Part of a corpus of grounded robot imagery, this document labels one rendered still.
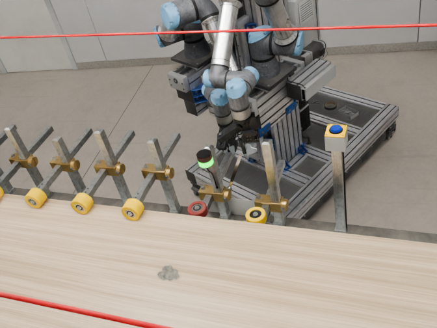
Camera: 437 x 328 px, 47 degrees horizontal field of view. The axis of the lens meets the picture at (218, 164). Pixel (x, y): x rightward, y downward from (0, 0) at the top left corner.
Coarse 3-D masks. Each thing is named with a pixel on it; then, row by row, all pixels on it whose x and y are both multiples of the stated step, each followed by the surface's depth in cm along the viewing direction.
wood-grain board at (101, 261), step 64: (0, 256) 205; (64, 256) 198; (128, 256) 192; (192, 256) 186; (256, 256) 180; (320, 256) 175; (384, 256) 169; (0, 320) 180; (64, 320) 174; (192, 320) 165; (256, 320) 160; (320, 320) 156; (384, 320) 152
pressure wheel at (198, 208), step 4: (192, 204) 206; (196, 204) 206; (200, 204) 206; (204, 204) 205; (188, 208) 205; (192, 208) 205; (196, 208) 204; (200, 208) 204; (204, 208) 203; (188, 212) 204; (192, 212) 203; (196, 212) 202; (200, 212) 202; (204, 212) 203; (200, 216) 202; (204, 216) 204
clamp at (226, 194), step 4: (208, 188) 217; (212, 188) 217; (224, 188) 215; (200, 192) 217; (204, 192) 216; (208, 192) 216; (212, 192) 215; (224, 192) 214; (228, 192) 214; (200, 196) 218; (204, 196) 217; (216, 196) 215; (220, 196) 214; (224, 196) 214; (228, 196) 214; (216, 200) 217; (220, 200) 216; (224, 200) 216
